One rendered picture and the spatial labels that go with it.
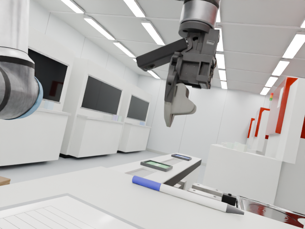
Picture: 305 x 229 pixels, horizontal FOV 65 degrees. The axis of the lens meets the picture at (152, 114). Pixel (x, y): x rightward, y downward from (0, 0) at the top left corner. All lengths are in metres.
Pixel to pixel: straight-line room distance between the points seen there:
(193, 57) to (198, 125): 8.07
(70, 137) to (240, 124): 5.57
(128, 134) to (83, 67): 2.60
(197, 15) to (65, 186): 0.39
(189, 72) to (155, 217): 0.32
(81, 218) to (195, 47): 0.40
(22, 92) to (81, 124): 4.33
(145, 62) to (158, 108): 8.39
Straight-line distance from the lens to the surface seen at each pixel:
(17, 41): 0.63
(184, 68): 0.49
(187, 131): 8.58
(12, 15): 0.64
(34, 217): 0.19
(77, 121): 4.97
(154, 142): 8.86
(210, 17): 0.52
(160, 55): 0.52
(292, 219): 0.70
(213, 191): 0.68
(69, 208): 0.21
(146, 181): 0.32
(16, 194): 0.24
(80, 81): 4.97
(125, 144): 6.85
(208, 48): 0.51
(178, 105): 0.48
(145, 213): 0.24
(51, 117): 4.11
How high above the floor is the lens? 1.05
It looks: 2 degrees up
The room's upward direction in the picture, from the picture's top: 12 degrees clockwise
